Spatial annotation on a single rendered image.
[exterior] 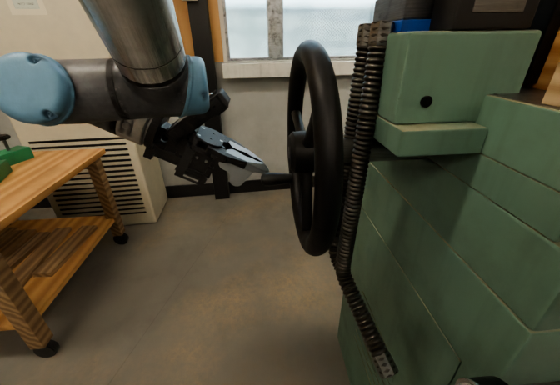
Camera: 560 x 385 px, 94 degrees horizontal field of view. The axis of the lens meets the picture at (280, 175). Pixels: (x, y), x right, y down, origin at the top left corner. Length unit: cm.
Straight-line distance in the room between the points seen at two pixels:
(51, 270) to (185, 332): 56
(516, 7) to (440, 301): 35
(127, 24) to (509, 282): 43
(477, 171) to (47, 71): 47
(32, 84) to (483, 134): 47
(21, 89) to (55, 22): 118
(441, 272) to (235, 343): 83
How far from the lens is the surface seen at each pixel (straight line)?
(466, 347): 45
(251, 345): 111
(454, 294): 43
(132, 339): 124
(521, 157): 33
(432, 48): 32
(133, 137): 48
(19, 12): 161
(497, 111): 35
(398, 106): 31
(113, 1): 27
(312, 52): 30
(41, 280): 137
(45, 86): 38
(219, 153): 44
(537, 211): 32
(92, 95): 38
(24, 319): 119
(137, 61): 31
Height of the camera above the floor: 95
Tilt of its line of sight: 27 degrees down
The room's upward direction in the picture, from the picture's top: 1 degrees counter-clockwise
